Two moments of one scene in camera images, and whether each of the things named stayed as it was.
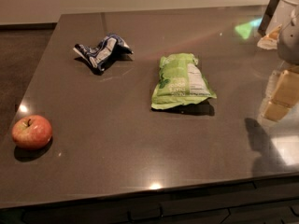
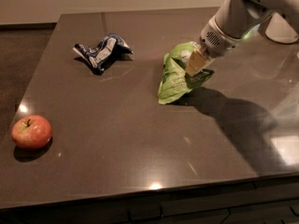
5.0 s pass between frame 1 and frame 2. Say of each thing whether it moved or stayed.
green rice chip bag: moved
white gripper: moved
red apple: stayed
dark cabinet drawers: stayed
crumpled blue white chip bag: stayed
